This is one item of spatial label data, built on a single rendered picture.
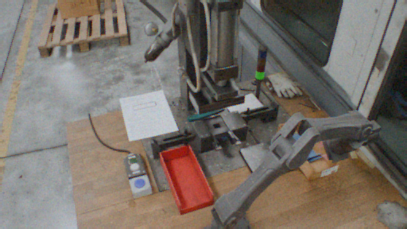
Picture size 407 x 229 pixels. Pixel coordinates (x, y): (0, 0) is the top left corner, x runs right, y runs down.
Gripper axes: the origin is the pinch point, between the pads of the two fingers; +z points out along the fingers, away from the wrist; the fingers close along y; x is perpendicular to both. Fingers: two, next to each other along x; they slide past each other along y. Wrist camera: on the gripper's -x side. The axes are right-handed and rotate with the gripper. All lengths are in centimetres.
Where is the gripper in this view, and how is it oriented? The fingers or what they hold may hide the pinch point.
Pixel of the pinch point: (322, 150)
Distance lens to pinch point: 128.6
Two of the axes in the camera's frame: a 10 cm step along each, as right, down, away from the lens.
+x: -9.4, 2.2, -2.7
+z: -2.1, 2.8, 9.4
